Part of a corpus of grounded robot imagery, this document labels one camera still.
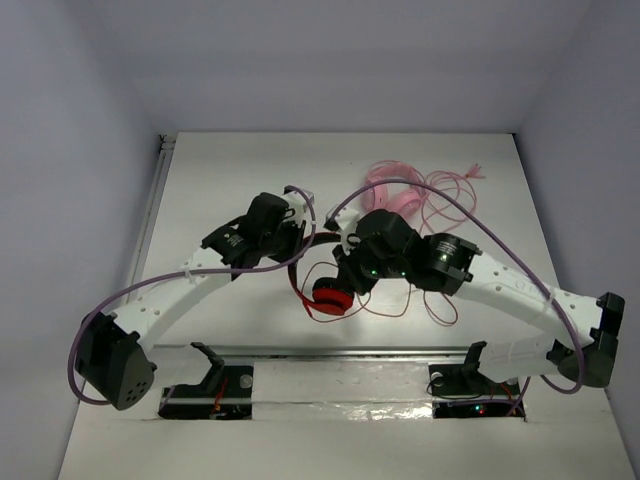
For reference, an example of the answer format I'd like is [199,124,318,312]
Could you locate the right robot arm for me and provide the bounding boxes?
[325,209,625,393]

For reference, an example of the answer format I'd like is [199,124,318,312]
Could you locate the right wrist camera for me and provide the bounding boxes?
[324,206,360,252]

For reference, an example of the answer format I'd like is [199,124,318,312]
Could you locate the red headphone cable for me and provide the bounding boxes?
[299,262,460,326]

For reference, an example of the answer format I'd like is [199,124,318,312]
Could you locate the pink headphone cable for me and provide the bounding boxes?
[414,163,485,236]

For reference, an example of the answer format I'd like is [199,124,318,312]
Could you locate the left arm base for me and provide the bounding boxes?
[158,342,254,421]

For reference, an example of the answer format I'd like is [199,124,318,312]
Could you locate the red black headphones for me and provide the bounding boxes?
[287,262,355,319]

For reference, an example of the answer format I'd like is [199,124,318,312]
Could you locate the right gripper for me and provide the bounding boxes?
[332,232,406,295]

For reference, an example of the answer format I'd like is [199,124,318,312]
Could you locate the pink headphones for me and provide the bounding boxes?
[361,160,428,219]

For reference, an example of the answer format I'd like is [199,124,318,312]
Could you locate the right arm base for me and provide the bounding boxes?
[425,341,528,420]

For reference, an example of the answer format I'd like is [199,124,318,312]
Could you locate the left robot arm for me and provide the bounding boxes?
[67,186,316,410]

